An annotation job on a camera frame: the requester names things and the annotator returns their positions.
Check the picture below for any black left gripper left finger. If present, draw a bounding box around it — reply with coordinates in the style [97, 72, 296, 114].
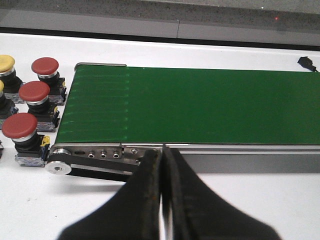
[58, 150, 160, 240]

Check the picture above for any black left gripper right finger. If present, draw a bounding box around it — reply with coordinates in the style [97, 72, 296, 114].
[161, 147, 280, 240]

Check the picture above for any black drive belt pulley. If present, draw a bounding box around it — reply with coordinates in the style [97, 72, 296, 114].
[45, 148, 138, 182]

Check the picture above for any green conveyor belt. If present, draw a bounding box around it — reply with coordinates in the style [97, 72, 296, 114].
[47, 62, 320, 176]

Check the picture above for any red mushroom button near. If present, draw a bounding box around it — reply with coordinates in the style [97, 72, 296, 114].
[1, 113, 50, 168]

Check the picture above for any red mushroom button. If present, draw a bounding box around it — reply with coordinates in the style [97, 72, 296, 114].
[31, 57, 67, 106]
[1, 113, 50, 168]
[18, 81, 60, 133]

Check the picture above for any red mushroom button middle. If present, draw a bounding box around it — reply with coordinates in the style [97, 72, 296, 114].
[18, 81, 60, 133]

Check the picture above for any yellow mushroom button near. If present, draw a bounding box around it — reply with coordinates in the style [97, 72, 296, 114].
[0, 81, 19, 128]

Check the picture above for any yellow mushroom button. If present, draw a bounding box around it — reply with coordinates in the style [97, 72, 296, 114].
[0, 81, 19, 128]
[0, 54, 25, 104]

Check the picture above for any red mushroom button far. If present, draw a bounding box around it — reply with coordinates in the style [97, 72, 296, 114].
[31, 57, 67, 106]

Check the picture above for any yellow mushroom button far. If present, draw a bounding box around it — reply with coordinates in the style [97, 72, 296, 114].
[0, 54, 25, 104]

